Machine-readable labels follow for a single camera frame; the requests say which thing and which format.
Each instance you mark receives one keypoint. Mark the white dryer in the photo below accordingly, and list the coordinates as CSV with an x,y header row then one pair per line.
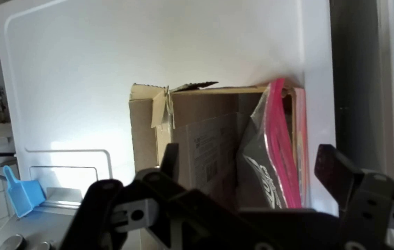
x,y
69,67

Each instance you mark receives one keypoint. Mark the blue plastic scoop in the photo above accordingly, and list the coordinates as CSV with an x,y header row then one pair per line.
x,y
25,195

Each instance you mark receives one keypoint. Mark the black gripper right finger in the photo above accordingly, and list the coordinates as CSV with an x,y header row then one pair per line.
x,y
338,174

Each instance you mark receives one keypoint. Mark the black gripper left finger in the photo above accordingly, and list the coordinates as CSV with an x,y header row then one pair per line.
x,y
171,163

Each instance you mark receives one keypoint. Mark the clear plastic zip bag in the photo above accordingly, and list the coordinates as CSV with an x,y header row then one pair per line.
x,y
267,171

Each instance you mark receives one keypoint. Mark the orange Tide detergent box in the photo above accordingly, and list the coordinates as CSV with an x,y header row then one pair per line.
x,y
208,123

